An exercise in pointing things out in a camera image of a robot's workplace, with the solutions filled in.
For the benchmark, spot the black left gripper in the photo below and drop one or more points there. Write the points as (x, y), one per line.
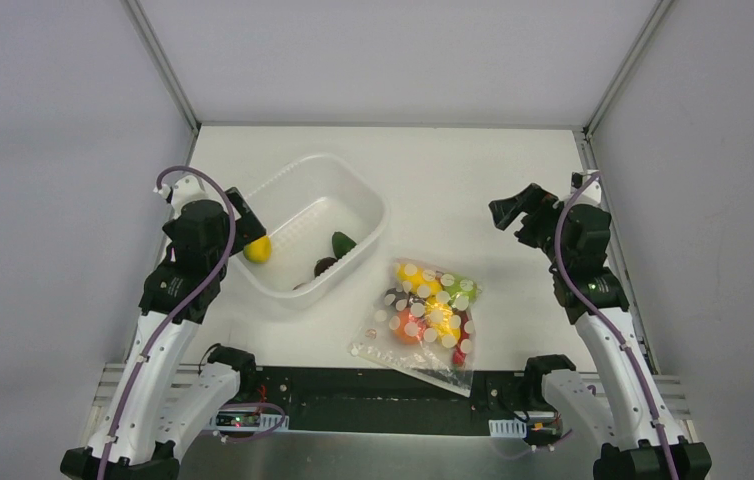
(245, 216)

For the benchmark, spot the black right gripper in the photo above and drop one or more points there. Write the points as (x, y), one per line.
(527, 217)

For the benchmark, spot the yellow toy pepper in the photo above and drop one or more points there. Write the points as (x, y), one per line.
(418, 280)

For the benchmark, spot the long yellow toy squash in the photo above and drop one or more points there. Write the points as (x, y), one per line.
(442, 323)

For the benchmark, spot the clear polka dot zip bag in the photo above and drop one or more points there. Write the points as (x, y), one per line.
(430, 362)

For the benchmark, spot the toy peach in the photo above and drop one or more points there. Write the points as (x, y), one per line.
(406, 328)

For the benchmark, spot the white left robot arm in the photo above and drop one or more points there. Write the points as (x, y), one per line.
(140, 437)

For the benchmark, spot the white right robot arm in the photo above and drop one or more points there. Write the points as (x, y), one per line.
(631, 429)

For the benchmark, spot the yellow toy lemon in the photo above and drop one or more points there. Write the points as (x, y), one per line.
(258, 251)

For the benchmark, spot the white plastic colander basket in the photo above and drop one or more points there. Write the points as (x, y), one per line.
(301, 207)

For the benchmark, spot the dark toy mangosteen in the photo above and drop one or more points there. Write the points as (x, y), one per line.
(322, 265)

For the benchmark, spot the dark green toy avocado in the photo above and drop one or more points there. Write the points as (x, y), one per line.
(342, 244)

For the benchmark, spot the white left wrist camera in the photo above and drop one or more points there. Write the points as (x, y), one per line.
(181, 192)

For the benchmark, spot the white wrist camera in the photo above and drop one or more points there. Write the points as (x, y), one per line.
(181, 192)
(586, 189)

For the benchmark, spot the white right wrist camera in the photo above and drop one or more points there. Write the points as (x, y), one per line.
(586, 189)

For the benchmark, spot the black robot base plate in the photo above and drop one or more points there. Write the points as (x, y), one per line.
(388, 402)

